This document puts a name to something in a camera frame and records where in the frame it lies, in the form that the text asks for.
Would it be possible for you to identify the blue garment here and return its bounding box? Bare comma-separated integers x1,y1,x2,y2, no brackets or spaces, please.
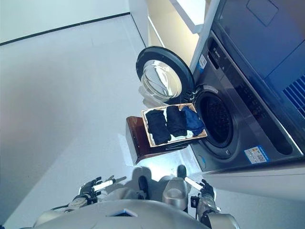
181,107,205,137

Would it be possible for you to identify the white QR code sticker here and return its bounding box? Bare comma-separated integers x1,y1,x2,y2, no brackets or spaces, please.
197,55,207,71

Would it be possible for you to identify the grey front-load washing machine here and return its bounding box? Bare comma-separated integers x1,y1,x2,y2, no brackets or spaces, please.
190,30,305,173

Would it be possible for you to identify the black garment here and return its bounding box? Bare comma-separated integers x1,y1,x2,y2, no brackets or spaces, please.
145,110,172,146

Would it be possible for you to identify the woven wicker laundry basket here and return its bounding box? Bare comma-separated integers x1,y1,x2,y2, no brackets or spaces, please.
141,103,208,147

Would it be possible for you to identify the grey robot torso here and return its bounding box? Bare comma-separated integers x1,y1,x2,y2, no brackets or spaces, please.
33,199,206,229

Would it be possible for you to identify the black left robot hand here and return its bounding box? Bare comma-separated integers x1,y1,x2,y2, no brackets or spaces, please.
80,176,117,198

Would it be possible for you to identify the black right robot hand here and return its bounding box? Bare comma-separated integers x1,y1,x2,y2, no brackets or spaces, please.
184,176,215,198

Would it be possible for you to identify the dark navy garment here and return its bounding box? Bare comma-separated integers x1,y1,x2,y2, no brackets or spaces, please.
165,105,188,137

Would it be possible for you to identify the blue white energy label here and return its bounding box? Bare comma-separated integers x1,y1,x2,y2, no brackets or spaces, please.
244,146,270,165

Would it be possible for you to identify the round glass washer door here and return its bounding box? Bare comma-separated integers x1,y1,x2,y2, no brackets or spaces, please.
136,46,196,105

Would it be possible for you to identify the silver right robot leg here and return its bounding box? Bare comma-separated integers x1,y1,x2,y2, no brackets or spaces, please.
162,165,192,215

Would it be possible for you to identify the brown glossy stool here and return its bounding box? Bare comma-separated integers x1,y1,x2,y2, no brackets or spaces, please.
125,115,192,166

